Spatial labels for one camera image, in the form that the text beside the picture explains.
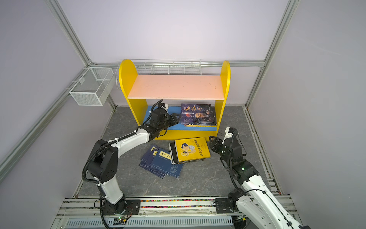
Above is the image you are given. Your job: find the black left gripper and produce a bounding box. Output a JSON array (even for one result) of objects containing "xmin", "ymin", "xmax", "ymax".
[{"xmin": 158, "ymin": 113, "xmax": 181, "ymax": 131}]

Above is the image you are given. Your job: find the black wolf cover book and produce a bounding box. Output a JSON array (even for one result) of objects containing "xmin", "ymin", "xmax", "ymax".
[{"xmin": 184, "ymin": 123, "xmax": 217, "ymax": 127}]

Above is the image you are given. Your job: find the purple portrait cover book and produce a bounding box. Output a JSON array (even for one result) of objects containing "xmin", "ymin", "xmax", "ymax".
[{"xmin": 181, "ymin": 104, "xmax": 216, "ymax": 126}]

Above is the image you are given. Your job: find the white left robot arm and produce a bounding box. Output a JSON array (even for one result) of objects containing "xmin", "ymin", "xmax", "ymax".
[{"xmin": 82, "ymin": 104, "xmax": 180, "ymax": 215}]

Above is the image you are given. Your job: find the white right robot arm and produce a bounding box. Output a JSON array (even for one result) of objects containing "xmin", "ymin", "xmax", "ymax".
[{"xmin": 209, "ymin": 134, "xmax": 310, "ymax": 229}]

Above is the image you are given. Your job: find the top dark blue booklet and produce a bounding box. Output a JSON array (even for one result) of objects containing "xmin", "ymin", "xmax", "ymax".
[{"xmin": 150, "ymin": 148, "xmax": 183, "ymax": 178}]

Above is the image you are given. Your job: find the dark blue booklet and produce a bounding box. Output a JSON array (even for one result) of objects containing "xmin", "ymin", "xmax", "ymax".
[
  {"xmin": 150, "ymin": 148, "xmax": 183, "ymax": 178},
  {"xmin": 139, "ymin": 144, "xmax": 166, "ymax": 178}
]

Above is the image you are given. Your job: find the yellow wooden bookshelf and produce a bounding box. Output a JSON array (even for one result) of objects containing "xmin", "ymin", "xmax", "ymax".
[{"xmin": 119, "ymin": 59, "xmax": 231, "ymax": 140}]

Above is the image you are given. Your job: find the lower dark blue booklet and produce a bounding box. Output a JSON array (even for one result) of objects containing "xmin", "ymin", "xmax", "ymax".
[{"xmin": 139, "ymin": 144, "xmax": 166, "ymax": 178}]

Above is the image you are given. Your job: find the green circuit board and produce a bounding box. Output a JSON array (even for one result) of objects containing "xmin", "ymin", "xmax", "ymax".
[{"xmin": 113, "ymin": 217, "xmax": 127, "ymax": 226}]

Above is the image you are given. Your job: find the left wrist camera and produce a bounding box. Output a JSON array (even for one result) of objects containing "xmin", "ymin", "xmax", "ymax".
[{"xmin": 158, "ymin": 103, "xmax": 169, "ymax": 112}]

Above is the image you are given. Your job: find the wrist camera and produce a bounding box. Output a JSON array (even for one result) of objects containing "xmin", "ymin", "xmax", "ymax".
[
  {"xmin": 158, "ymin": 103, "xmax": 169, "ymax": 112},
  {"xmin": 222, "ymin": 127, "xmax": 238, "ymax": 144}
]

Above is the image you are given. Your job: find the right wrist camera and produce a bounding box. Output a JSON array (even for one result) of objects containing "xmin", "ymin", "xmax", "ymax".
[{"xmin": 222, "ymin": 127, "xmax": 238, "ymax": 144}]

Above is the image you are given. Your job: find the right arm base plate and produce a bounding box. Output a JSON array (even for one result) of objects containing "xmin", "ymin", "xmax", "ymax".
[{"xmin": 213, "ymin": 198, "xmax": 237, "ymax": 214}]

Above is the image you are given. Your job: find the white slotted cable duct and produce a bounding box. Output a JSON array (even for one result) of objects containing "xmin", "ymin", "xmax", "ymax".
[{"xmin": 64, "ymin": 216, "xmax": 234, "ymax": 229}]

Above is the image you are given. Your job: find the white mesh wire basket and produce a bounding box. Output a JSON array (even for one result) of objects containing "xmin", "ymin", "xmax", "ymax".
[{"xmin": 69, "ymin": 67, "xmax": 115, "ymax": 106}]

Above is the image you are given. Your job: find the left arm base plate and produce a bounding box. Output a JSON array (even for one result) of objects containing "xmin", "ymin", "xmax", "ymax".
[{"xmin": 102, "ymin": 199, "xmax": 141, "ymax": 216}]

